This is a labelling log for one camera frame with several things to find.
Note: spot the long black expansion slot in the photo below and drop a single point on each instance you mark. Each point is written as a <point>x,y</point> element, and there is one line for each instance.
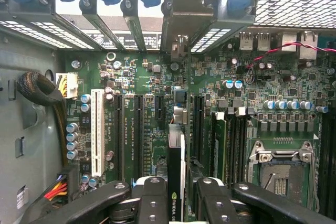
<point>138,137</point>
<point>118,137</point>

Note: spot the green motherboard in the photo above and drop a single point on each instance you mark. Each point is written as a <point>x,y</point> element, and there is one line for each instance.
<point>147,72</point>

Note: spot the black open PC case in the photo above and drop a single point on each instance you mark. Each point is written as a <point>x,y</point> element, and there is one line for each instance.
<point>26,129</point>

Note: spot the white expansion slot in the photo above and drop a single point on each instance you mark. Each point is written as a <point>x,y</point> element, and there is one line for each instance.
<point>97,129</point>

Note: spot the white power connector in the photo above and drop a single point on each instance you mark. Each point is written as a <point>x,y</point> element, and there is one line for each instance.
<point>69,85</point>

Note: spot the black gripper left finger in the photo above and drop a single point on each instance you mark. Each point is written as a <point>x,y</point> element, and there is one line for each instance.
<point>153,203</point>

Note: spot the short black expansion slot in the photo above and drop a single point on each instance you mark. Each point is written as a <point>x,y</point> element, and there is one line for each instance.
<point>159,107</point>

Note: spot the CPU socket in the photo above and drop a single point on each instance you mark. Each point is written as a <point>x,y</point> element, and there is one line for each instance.
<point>288,179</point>

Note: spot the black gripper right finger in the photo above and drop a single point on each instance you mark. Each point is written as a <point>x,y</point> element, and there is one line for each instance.
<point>212,205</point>

